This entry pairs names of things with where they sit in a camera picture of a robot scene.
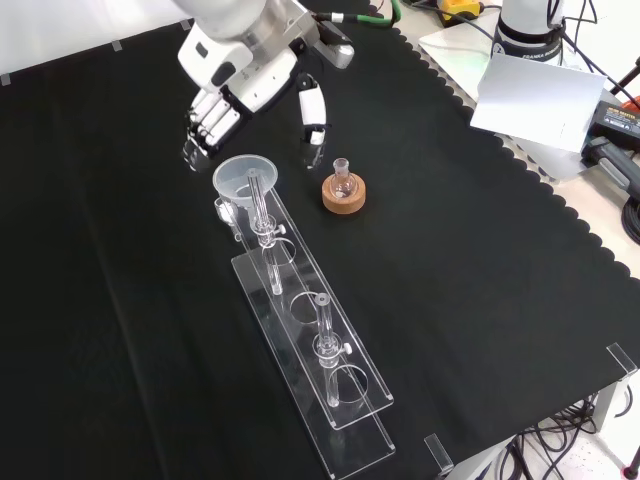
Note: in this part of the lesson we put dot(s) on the grey black hand tool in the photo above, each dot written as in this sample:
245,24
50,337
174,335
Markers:
615,170

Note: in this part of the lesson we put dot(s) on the yellow stop button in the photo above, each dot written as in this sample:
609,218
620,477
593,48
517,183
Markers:
462,7

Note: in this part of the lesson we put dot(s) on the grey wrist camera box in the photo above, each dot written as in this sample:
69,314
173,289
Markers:
340,52

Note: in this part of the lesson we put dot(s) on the clear cloth clip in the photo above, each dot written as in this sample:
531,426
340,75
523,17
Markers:
116,45
437,452
622,357
186,25
5,79

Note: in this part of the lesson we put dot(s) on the black box with orange label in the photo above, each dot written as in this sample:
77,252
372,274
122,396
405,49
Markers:
620,122

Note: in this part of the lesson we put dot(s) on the glass weighing funnel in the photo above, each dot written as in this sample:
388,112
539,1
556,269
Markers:
223,210

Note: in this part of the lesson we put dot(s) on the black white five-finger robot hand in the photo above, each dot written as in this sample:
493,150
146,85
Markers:
260,80

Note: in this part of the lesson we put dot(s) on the pale sheet board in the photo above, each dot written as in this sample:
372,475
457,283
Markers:
540,105

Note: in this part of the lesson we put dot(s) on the glass round-bottom flask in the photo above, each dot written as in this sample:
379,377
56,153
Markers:
342,185

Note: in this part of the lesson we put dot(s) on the clear acrylic funnel stand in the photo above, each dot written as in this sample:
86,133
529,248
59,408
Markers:
300,280

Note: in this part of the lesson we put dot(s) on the translucent plastic funnel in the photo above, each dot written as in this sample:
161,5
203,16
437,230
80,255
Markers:
235,172

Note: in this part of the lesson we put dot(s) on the black cloth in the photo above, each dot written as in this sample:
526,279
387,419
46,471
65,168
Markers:
450,250

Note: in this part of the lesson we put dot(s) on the pale metal base plate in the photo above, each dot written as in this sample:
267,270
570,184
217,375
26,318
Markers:
450,55

